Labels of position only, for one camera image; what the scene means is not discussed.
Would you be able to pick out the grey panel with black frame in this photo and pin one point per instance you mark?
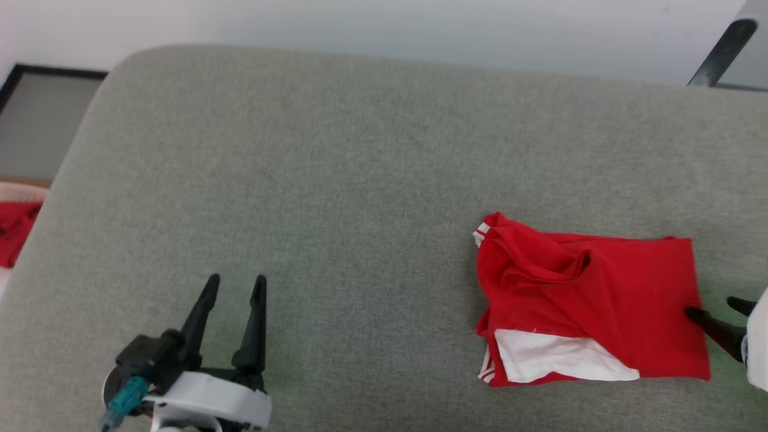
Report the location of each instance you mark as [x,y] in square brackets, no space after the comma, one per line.
[42,126]

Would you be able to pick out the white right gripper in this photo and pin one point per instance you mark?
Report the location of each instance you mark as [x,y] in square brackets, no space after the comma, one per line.
[759,348]

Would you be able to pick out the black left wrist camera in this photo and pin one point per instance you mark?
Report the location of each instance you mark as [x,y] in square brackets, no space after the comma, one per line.
[153,357]

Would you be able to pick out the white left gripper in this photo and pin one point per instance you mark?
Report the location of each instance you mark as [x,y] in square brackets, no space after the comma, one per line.
[210,405]

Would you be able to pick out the grey fabric sofa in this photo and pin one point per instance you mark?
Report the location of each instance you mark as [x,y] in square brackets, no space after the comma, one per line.
[330,210]

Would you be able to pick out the black metal frame bar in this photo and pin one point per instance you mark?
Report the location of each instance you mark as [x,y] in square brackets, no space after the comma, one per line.
[723,51]

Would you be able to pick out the red cloth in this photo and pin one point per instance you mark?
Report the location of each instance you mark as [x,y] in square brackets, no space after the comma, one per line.
[18,231]

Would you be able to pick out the red and white jersey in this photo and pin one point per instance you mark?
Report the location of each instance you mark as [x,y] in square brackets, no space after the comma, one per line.
[630,288]

